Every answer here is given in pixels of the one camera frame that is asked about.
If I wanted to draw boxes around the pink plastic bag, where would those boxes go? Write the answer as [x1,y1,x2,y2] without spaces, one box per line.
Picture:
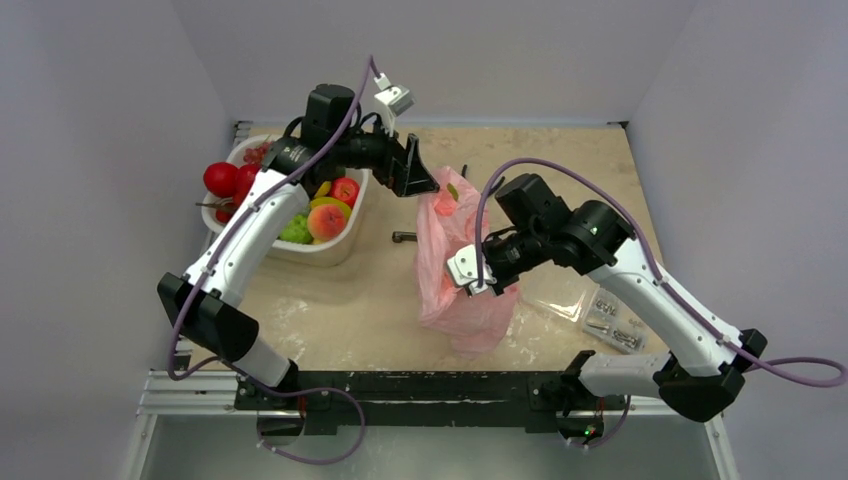
[414,167,519,358]

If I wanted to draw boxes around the fake peach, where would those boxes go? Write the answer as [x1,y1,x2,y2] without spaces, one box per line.
[306,203,351,243]

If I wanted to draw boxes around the red fake pomegranate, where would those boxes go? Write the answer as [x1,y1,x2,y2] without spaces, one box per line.
[233,164,261,198]

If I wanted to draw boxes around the aluminium frame rail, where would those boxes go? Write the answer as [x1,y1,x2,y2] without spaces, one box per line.
[136,370,237,416]

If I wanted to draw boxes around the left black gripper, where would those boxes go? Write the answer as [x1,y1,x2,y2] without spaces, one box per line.
[332,112,439,196]

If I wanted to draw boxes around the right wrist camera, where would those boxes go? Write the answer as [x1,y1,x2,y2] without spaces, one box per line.
[445,244,496,297]

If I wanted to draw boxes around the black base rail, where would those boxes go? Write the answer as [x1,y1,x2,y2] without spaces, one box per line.
[234,371,622,439]

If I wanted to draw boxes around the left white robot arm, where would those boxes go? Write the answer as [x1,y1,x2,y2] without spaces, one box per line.
[157,79,439,409]

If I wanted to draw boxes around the red fake apple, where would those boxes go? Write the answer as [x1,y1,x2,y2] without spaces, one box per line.
[202,162,239,198]

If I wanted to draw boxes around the white fruit basket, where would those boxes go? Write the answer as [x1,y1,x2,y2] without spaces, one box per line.
[200,134,374,267]

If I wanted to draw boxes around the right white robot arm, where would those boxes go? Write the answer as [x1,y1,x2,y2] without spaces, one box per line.
[483,174,767,423]

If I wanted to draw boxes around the red fake grapes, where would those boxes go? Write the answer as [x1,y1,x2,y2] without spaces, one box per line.
[243,141,271,165]

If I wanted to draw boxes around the grey metal faucet handle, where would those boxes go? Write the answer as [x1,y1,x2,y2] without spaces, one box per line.
[391,231,418,243]

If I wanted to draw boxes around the clear plastic screw box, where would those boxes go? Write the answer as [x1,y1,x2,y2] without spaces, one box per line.
[519,271,647,357]

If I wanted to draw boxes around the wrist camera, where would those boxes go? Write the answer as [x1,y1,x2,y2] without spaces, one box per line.
[373,73,416,136]
[445,244,496,297]

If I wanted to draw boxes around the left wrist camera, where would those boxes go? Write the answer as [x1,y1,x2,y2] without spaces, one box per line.
[373,73,416,136]

